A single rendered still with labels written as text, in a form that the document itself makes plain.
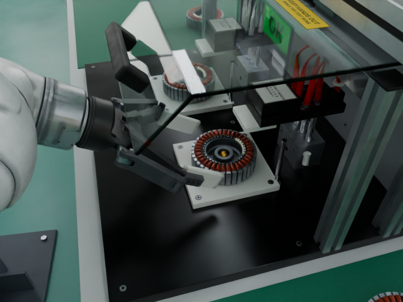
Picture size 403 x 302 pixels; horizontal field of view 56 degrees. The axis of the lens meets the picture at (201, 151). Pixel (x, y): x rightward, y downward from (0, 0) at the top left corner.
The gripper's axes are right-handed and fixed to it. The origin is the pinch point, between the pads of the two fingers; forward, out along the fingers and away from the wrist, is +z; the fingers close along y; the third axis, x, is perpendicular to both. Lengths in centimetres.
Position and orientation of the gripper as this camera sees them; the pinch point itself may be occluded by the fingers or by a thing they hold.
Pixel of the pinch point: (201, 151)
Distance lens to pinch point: 63.1
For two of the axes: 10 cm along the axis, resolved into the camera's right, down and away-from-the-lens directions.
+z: 8.3, 2.1, 5.1
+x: 4.8, -7.3, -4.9
